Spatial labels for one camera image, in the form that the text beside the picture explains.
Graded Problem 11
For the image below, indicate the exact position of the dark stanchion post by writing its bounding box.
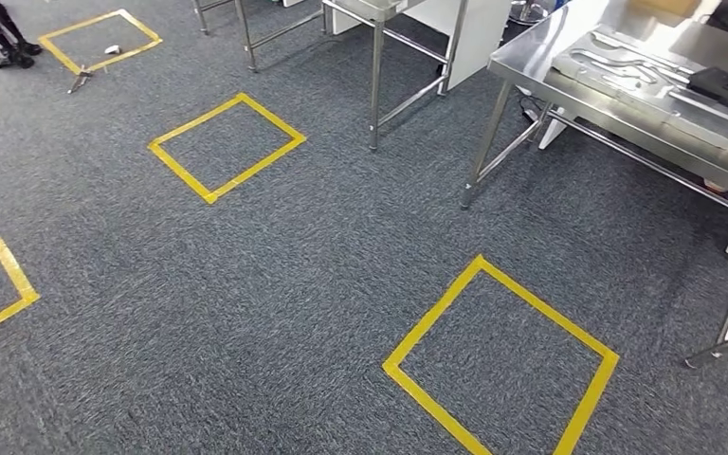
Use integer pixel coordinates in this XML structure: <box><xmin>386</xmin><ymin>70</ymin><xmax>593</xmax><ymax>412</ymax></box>
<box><xmin>508</xmin><ymin>0</ymin><xmax>556</xmax><ymax>27</ymax></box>

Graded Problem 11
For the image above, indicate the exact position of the grey metal fixture plate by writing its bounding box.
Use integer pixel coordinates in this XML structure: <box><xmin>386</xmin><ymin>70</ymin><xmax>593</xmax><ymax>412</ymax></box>
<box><xmin>552</xmin><ymin>27</ymin><xmax>728</xmax><ymax>168</ymax></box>

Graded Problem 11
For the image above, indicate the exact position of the white board panel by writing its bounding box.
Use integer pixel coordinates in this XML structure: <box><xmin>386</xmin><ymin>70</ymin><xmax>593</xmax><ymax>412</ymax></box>
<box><xmin>329</xmin><ymin>0</ymin><xmax>513</xmax><ymax>92</ymax></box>

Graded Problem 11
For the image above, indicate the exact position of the stainless steel workbench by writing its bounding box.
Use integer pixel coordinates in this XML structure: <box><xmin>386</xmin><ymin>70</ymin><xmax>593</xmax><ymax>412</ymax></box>
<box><xmin>461</xmin><ymin>0</ymin><xmax>728</xmax><ymax>370</ymax></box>

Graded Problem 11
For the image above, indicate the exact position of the stainless steel side table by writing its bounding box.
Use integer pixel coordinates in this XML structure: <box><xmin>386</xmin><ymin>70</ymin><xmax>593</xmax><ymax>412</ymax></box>
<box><xmin>191</xmin><ymin>0</ymin><xmax>328</xmax><ymax>73</ymax></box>
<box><xmin>322</xmin><ymin>0</ymin><xmax>472</xmax><ymax>152</ymax></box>

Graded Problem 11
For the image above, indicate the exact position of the brown cardboard box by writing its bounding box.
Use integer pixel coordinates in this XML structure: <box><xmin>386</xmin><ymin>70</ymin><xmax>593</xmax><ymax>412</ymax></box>
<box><xmin>630</xmin><ymin>0</ymin><xmax>701</xmax><ymax>19</ymax></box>

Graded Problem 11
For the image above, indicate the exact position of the small metal tool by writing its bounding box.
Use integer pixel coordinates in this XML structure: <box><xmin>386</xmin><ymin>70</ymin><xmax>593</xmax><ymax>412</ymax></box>
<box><xmin>67</xmin><ymin>65</ymin><xmax>95</xmax><ymax>96</ymax></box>

